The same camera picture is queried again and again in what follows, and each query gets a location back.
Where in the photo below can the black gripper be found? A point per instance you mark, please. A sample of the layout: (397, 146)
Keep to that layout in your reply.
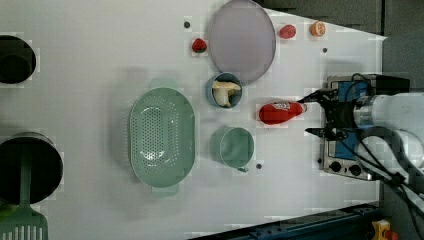
(339, 115)

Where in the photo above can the red ketchup bottle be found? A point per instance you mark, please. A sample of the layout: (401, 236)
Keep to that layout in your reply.
(280, 112)

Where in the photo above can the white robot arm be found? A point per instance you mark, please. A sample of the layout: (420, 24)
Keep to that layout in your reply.
(389, 137)

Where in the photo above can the orange slice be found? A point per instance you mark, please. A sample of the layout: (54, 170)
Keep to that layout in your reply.
(318, 29)

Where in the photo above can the large pink strawberry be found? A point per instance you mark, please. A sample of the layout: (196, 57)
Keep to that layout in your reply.
(287, 32)

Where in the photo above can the blue bowl with mushroom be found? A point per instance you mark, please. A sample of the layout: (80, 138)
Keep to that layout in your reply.
(223, 77)

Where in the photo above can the beige mushroom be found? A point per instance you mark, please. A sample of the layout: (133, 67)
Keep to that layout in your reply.
(223, 90)

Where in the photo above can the grey round plate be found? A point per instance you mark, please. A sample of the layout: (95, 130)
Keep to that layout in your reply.
(242, 40)

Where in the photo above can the small red strawberry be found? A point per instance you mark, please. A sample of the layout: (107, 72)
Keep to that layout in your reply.
(199, 46)

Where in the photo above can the green perforated colander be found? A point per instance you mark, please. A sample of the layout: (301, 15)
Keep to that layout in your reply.
(161, 127)

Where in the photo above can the black pot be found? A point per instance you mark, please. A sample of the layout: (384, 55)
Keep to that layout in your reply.
(33, 157)

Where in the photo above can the black cylinder object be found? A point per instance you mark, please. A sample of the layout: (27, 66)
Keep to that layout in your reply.
(17, 60)

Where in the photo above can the green slotted spatula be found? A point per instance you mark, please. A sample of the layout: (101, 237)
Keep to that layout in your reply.
(25, 223)

